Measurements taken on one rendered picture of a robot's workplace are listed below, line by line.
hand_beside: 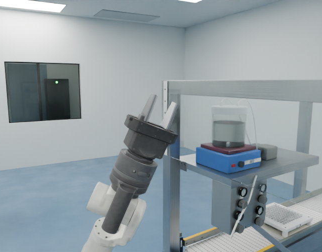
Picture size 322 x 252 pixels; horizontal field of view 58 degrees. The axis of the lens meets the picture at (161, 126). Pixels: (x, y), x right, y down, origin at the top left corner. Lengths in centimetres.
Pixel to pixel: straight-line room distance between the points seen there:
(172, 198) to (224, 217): 29
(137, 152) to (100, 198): 13
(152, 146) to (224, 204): 65
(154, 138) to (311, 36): 439
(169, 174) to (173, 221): 24
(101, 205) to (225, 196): 65
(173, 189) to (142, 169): 80
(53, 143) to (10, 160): 81
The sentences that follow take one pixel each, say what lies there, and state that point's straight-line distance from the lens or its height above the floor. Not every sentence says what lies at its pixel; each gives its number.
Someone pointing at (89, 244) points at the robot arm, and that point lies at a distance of 76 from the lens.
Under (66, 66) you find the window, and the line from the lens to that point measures 625.
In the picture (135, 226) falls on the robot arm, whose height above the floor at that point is 133.
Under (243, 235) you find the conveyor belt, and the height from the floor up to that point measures 83.
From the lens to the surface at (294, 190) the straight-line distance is 91.
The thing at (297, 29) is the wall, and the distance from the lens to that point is 504.
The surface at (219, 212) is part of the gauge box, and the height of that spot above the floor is 112.
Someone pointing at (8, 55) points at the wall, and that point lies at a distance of 604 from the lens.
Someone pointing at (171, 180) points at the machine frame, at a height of 118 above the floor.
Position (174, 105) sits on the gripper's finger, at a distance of 63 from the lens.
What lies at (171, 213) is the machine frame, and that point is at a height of 102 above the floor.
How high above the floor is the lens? 164
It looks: 9 degrees down
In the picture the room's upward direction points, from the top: straight up
